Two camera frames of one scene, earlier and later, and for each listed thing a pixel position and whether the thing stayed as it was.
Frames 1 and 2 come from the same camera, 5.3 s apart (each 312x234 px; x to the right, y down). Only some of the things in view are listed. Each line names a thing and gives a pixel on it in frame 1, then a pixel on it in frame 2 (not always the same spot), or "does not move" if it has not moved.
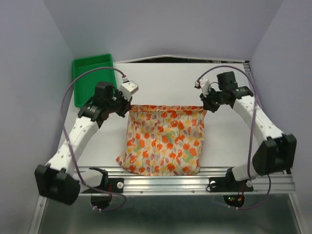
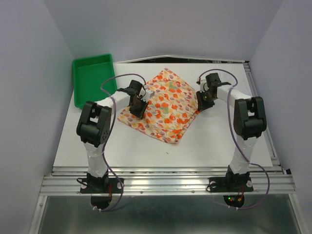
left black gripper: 126,105 to 140,113
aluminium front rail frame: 272,182 does not move
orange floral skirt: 162,140 to 172,106
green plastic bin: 86,86 does not move
